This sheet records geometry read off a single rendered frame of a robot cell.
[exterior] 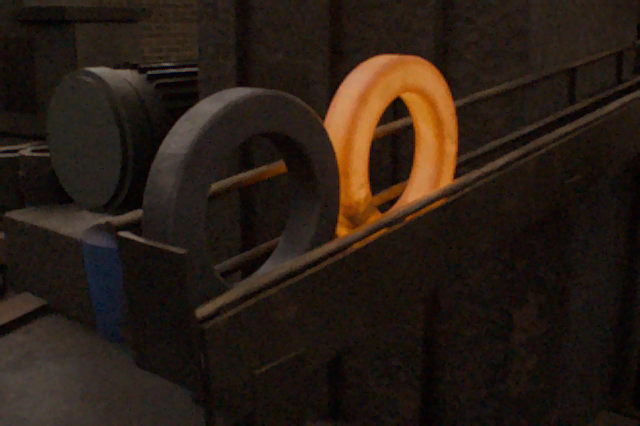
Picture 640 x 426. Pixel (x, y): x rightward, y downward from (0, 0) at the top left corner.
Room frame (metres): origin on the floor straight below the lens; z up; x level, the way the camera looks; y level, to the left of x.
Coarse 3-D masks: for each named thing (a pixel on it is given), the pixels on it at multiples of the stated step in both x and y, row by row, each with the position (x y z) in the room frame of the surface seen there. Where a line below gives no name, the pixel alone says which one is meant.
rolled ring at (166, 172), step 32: (224, 96) 0.55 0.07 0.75; (256, 96) 0.56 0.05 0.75; (288, 96) 0.58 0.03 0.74; (192, 128) 0.52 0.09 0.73; (224, 128) 0.53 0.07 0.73; (256, 128) 0.55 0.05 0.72; (288, 128) 0.58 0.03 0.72; (320, 128) 0.61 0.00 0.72; (160, 160) 0.52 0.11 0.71; (192, 160) 0.51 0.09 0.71; (224, 160) 0.53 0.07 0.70; (288, 160) 0.62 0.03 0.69; (320, 160) 0.61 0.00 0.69; (160, 192) 0.50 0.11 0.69; (192, 192) 0.51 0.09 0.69; (320, 192) 0.61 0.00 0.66; (160, 224) 0.50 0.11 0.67; (192, 224) 0.51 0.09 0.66; (288, 224) 0.62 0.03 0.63; (320, 224) 0.61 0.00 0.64; (192, 256) 0.50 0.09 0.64; (288, 256) 0.60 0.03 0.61; (224, 288) 0.53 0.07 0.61
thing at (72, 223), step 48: (96, 96) 1.88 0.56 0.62; (144, 96) 1.93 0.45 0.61; (192, 96) 2.04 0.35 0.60; (48, 144) 2.04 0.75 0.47; (96, 144) 1.89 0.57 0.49; (144, 144) 1.86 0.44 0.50; (96, 192) 1.90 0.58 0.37; (144, 192) 1.93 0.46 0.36; (48, 240) 1.99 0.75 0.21; (48, 288) 2.00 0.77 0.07
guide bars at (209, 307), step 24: (528, 144) 0.88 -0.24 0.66; (480, 168) 0.79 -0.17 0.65; (504, 168) 0.82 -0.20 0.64; (432, 192) 0.72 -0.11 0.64; (384, 216) 0.65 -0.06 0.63; (408, 216) 0.68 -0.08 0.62; (336, 240) 0.60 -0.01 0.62; (360, 240) 0.62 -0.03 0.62; (288, 264) 0.56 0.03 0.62; (312, 264) 0.57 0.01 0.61; (240, 288) 0.52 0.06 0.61; (264, 288) 0.53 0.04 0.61; (216, 312) 0.49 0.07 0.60
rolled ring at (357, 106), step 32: (384, 64) 0.68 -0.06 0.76; (416, 64) 0.71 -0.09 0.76; (352, 96) 0.66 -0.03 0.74; (384, 96) 0.67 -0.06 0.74; (416, 96) 0.73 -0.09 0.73; (448, 96) 0.76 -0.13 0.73; (352, 128) 0.64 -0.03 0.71; (416, 128) 0.76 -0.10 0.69; (448, 128) 0.76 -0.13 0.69; (352, 160) 0.64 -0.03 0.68; (416, 160) 0.77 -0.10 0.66; (448, 160) 0.76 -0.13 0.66; (352, 192) 0.64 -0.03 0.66; (416, 192) 0.75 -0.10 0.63; (352, 224) 0.64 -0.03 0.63
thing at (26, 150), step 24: (24, 144) 2.85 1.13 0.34; (0, 168) 2.40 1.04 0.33; (24, 168) 2.25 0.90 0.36; (48, 168) 2.23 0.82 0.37; (0, 192) 2.40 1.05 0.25; (24, 192) 2.26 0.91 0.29; (48, 192) 2.24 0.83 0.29; (0, 216) 2.40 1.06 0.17; (0, 240) 2.26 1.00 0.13; (0, 264) 2.37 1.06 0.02
